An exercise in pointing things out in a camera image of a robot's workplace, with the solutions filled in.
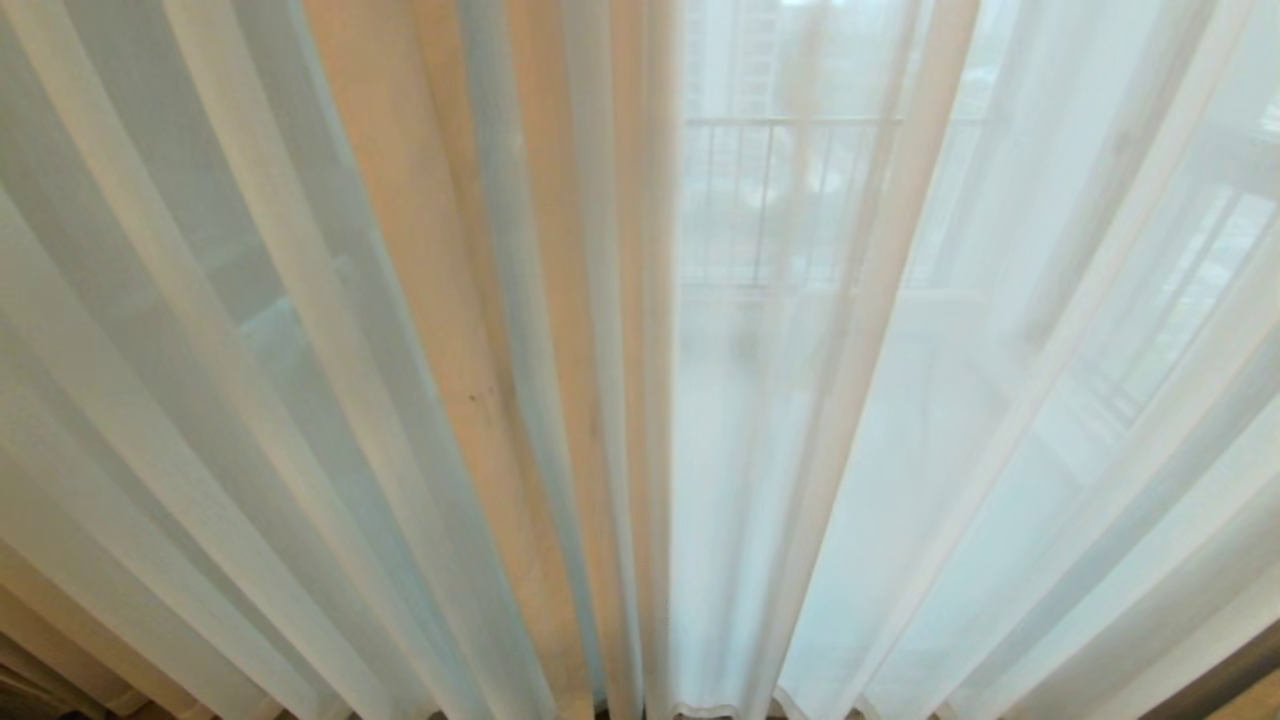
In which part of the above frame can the white sheer curtain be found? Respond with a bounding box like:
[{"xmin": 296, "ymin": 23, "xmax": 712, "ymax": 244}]
[
  {"xmin": 668, "ymin": 0, "xmax": 1280, "ymax": 720},
  {"xmin": 0, "ymin": 0, "xmax": 691, "ymax": 720}
]

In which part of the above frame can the balcony railing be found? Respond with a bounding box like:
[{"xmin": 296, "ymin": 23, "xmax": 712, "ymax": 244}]
[{"xmin": 684, "ymin": 114, "xmax": 1280, "ymax": 431}]

